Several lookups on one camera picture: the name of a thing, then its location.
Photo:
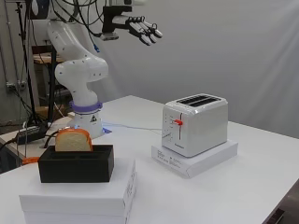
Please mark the black block with slots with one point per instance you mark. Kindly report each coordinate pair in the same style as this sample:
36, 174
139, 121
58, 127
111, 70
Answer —
78, 168

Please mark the white flat box stand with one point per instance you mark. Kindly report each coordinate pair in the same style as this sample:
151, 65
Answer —
193, 163

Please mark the wall power outlet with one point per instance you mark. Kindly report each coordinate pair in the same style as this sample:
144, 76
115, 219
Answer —
17, 85

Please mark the steel toaster with red lever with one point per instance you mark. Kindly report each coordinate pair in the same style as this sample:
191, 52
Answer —
202, 127

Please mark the large white flat box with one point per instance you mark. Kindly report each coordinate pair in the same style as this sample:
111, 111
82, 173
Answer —
74, 218
78, 194

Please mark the white seven-joint robot arm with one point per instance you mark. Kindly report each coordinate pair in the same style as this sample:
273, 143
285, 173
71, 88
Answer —
81, 71

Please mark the black power adapter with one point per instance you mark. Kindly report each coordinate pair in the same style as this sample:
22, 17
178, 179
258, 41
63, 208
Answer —
31, 134

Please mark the slice of toast bread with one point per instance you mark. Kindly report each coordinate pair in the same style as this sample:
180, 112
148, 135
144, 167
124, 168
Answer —
73, 141

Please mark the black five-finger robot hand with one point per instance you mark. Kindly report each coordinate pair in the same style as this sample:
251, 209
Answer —
116, 20

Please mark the orange clamp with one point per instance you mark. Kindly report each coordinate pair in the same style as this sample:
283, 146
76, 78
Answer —
30, 160

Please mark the wooden table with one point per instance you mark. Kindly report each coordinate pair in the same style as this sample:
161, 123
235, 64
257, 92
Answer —
42, 58

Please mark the black stand pole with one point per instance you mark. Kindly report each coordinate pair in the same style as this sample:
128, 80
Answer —
52, 87

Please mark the black tripod stand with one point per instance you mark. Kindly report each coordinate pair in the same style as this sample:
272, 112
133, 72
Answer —
26, 62

